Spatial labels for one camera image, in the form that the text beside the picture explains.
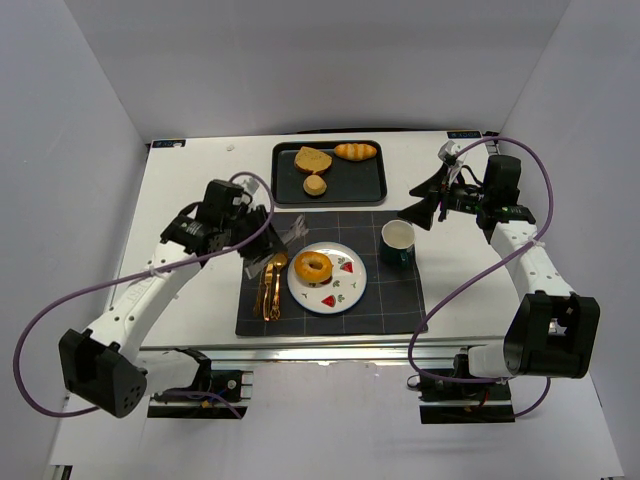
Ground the orange bagel donut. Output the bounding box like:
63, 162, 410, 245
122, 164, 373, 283
294, 251, 333, 284

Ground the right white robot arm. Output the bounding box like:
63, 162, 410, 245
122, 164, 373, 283
399, 154, 600, 384

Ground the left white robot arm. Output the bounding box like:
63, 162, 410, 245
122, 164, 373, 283
59, 174, 284, 418

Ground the sliced brown bread loaf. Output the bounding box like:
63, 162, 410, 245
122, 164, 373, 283
294, 146, 333, 175

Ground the striped bread roll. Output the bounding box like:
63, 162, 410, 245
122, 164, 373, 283
334, 143, 377, 162

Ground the gold spoon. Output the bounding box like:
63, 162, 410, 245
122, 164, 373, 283
270, 252, 288, 321

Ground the green mug white interior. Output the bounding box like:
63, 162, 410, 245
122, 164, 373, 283
380, 220, 415, 268

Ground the gold fork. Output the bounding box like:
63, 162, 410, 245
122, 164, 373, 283
253, 269, 266, 318

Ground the right blue corner label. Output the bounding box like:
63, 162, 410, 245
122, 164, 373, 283
447, 130, 482, 140

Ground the blue corner label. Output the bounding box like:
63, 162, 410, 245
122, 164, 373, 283
151, 139, 186, 149
447, 130, 482, 140

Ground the small round bun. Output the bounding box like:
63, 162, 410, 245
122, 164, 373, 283
303, 175, 327, 197

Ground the black rectangular tray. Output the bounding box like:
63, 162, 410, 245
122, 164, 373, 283
271, 140, 387, 207

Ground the white watermelon pattern plate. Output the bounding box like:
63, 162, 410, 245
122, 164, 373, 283
287, 242, 368, 315

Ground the dark checked placemat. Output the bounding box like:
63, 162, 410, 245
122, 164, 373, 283
235, 210, 425, 338

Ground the left blue corner label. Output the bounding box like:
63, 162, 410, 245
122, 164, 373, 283
151, 139, 186, 149

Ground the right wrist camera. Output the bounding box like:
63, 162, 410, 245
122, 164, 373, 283
438, 140, 462, 172

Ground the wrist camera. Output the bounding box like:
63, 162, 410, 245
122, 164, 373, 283
438, 140, 462, 172
239, 178, 260, 205

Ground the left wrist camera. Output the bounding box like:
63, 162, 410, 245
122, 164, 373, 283
239, 178, 260, 205

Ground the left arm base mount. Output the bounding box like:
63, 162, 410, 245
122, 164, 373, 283
147, 349, 253, 420

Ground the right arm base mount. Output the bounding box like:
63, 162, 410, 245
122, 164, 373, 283
406, 374, 515, 425

